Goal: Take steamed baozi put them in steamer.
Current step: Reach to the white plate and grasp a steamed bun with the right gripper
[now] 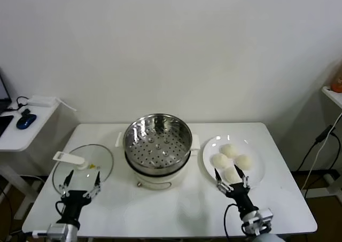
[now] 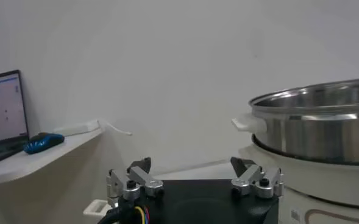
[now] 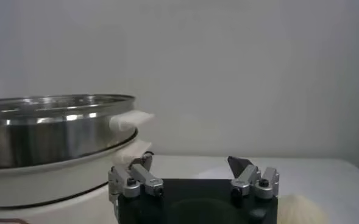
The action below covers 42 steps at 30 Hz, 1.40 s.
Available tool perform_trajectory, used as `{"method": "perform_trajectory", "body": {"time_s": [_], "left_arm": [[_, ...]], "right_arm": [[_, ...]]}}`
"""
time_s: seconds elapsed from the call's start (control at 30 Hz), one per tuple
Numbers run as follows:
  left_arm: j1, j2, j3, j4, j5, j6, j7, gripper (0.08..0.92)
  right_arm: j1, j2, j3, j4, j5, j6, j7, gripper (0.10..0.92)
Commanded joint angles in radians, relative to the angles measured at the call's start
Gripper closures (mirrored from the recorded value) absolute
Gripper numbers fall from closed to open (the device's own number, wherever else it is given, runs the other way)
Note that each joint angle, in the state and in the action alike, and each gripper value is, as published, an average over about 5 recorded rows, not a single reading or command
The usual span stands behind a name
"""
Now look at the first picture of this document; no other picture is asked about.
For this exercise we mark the black tablet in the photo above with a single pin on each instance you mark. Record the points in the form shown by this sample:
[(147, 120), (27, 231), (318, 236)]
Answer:
[(5, 123)]

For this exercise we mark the white electric cooker pot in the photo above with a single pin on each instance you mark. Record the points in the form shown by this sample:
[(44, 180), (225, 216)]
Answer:
[(157, 182)]

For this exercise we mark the white shelf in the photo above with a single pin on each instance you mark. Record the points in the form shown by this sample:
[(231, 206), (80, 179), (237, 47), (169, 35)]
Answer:
[(334, 95)]

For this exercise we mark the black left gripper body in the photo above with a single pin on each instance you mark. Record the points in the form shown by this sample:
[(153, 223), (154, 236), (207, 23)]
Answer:
[(73, 203)]

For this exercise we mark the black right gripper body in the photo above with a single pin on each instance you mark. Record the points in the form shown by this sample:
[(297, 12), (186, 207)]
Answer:
[(240, 196)]

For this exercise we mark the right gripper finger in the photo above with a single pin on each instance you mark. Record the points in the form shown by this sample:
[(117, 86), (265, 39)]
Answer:
[(218, 178), (241, 176)]

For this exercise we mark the stainless steel steamer basket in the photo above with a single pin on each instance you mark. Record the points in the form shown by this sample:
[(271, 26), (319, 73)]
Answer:
[(157, 146)]

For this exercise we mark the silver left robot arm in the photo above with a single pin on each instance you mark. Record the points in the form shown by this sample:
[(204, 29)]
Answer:
[(72, 232)]

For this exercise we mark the orange bag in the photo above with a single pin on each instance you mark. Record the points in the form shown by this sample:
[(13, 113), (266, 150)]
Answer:
[(337, 85)]

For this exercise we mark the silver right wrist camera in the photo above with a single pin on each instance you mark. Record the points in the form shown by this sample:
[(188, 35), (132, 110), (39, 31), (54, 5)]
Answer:
[(264, 216)]

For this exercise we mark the blue computer mouse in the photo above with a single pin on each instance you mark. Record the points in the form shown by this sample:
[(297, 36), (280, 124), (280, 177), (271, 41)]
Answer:
[(25, 121)]

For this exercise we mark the white thin stick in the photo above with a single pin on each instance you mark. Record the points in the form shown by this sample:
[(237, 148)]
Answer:
[(65, 104)]

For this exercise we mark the white side table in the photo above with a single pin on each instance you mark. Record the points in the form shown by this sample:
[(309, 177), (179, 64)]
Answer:
[(16, 137)]

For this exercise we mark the white desk foot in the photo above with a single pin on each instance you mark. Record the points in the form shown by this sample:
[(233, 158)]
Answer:
[(334, 183)]

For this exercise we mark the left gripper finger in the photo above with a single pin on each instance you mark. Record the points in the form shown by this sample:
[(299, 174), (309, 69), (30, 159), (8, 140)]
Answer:
[(68, 180), (97, 180)]

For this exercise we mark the white steamed baozi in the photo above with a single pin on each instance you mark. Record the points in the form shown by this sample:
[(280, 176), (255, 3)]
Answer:
[(229, 149), (243, 162), (231, 174), (220, 161)]

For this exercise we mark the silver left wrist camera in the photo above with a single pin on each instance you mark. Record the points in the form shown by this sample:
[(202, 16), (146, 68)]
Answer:
[(57, 230)]

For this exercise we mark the small black adapter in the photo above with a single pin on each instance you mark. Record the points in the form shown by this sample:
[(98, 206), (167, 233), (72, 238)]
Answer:
[(25, 112)]

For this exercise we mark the white round plate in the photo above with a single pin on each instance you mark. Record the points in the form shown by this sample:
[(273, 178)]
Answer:
[(255, 172)]

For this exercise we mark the black laptop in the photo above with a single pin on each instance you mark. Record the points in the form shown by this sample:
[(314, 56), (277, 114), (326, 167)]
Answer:
[(3, 92)]

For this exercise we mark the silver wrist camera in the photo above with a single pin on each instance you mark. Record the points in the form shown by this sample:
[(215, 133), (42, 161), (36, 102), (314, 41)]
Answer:
[(57, 230), (264, 216)]

